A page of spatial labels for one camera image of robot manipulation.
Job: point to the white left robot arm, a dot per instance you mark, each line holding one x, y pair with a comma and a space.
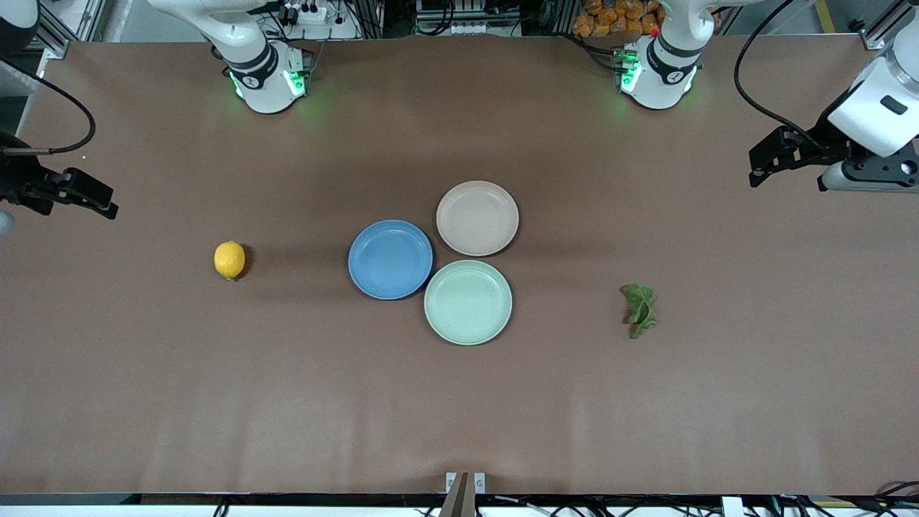
664, 68

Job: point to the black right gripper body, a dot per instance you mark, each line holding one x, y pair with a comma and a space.
21, 185

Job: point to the blue plate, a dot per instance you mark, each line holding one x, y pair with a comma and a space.
390, 259

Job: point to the bag of orange items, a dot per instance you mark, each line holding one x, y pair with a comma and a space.
617, 18

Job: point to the green lettuce leaf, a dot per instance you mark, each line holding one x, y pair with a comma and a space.
640, 309

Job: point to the white power strip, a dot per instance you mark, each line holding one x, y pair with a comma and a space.
307, 14

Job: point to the aluminium frame profile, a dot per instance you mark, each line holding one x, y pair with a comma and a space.
882, 25
54, 29

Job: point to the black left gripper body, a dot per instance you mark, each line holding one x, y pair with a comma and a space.
826, 151

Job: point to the yellow lemon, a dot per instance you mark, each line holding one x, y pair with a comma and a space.
229, 260

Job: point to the beige pink plate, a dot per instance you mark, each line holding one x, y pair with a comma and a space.
477, 217

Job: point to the metal table edge bracket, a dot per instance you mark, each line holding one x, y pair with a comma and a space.
465, 492

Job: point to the pale green plate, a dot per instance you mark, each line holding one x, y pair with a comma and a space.
467, 302

